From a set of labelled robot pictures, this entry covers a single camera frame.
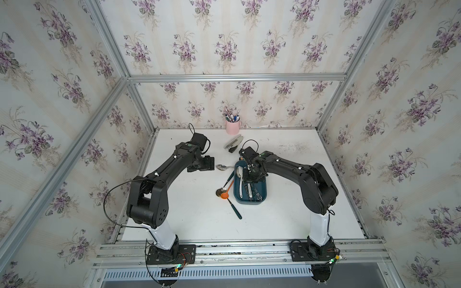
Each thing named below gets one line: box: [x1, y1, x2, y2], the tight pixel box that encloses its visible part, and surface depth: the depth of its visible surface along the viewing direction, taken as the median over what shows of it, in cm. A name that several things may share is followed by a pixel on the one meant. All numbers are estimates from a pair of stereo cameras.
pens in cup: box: [222, 108, 241, 123], surface depth 116 cm
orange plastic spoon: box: [220, 180, 235, 200], surface depth 92 cm
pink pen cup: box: [225, 118, 241, 135], surface depth 114 cm
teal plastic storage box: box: [233, 160, 268, 206], surface depth 92 cm
